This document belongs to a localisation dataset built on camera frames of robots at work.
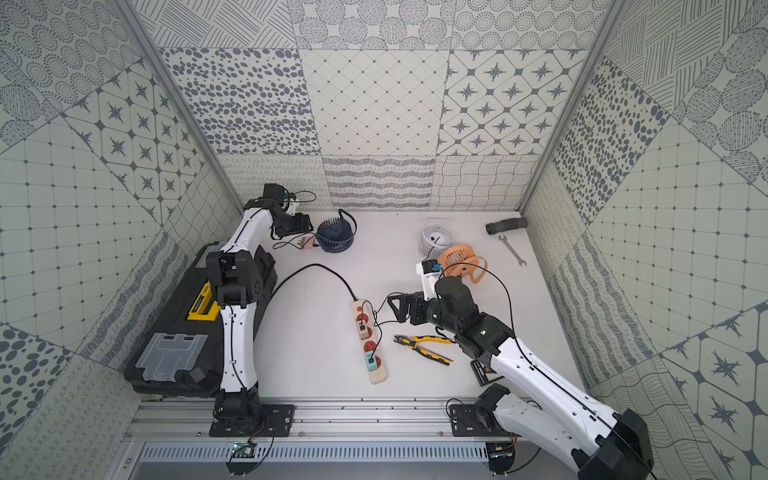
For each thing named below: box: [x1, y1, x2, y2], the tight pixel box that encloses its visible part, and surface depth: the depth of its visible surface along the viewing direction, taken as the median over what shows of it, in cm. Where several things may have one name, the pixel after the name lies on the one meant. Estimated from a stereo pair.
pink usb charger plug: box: [357, 320, 369, 338], surface depth 84 cm
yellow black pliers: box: [394, 334, 454, 366], surface depth 86 cm
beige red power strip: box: [352, 299, 387, 385], surface depth 85 cm
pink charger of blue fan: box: [301, 236, 315, 249], surface depth 109 cm
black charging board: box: [470, 360, 505, 387], surface depth 82 cm
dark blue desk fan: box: [315, 208, 358, 253], surface depth 109 cm
